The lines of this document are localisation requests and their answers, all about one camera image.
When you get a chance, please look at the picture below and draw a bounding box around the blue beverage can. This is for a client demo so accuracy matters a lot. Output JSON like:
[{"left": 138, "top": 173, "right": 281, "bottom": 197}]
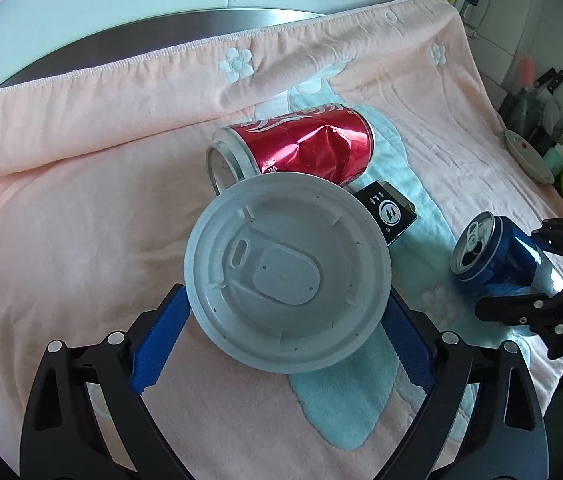
[{"left": 449, "top": 211, "right": 563, "bottom": 297}]

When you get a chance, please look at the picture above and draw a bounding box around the black glue box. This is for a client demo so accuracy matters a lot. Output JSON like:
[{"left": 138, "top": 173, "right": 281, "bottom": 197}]
[{"left": 353, "top": 181, "right": 417, "bottom": 246}]

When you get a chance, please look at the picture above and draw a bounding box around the white plastic lid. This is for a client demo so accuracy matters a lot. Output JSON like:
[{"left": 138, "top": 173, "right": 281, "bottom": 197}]
[{"left": 183, "top": 172, "right": 392, "bottom": 374}]

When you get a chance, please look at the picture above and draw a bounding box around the crushed red cola can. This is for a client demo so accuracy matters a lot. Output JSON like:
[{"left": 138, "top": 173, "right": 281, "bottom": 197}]
[{"left": 206, "top": 103, "right": 375, "bottom": 193}]

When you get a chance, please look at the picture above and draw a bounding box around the white ceramic bowl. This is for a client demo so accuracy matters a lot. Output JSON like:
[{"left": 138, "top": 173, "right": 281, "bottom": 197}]
[{"left": 504, "top": 129, "right": 555, "bottom": 184}]

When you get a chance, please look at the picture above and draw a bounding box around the pink towel cloth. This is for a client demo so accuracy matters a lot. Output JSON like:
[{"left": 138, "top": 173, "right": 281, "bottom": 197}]
[{"left": 0, "top": 0, "right": 563, "bottom": 479}]

